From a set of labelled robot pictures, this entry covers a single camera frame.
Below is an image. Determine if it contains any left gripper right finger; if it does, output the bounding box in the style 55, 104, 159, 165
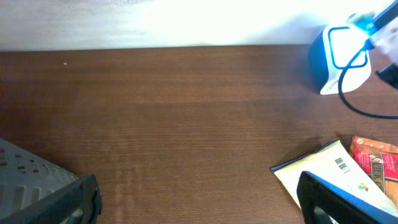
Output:
297, 171, 397, 224

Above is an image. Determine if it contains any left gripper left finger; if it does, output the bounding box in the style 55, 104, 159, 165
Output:
1, 174, 103, 224

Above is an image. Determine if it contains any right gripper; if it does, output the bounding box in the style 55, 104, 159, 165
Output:
376, 63, 398, 90

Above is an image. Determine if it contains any white snack bag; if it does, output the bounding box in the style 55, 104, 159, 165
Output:
271, 140, 397, 216

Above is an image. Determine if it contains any orange spaghetti package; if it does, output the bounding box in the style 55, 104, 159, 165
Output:
349, 136, 397, 206

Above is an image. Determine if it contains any grey plastic mesh basket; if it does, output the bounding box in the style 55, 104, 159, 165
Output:
1, 139, 78, 219

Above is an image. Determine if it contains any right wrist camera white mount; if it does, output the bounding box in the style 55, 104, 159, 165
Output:
370, 19, 397, 65

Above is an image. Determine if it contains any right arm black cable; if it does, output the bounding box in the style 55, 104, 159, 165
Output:
337, 39, 398, 120

